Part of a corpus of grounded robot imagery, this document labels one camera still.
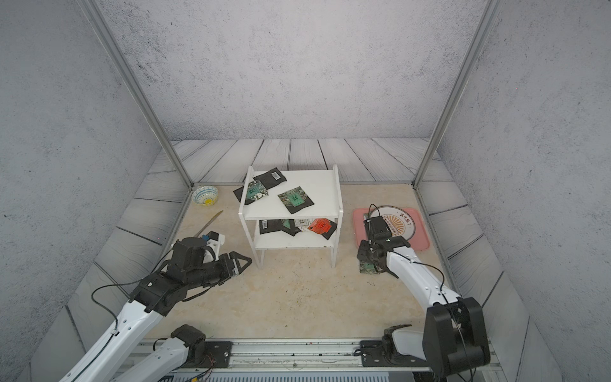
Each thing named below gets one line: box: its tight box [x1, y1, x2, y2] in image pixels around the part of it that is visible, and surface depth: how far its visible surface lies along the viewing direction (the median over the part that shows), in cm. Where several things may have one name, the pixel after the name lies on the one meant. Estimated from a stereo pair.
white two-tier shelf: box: [237, 164, 344, 269], surface depth 77 cm
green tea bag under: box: [276, 186, 316, 215], surface depth 72 cm
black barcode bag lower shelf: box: [259, 218, 283, 235], surface depth 86 cm
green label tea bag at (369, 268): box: [359, 262, 383, 275], surface depth 93 cm
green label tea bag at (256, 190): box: [245, 179, 269, 200], surface depth 74 cm
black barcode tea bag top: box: [252, 167, 288, 190], surface depth 79 cm
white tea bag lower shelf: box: [294, 218, 311, 232], surface depth 86 cm
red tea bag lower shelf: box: [307, 218, 332, 235], surface depth 86 cm
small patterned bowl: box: [190, 185, 219, 207], surface depth 117 cm
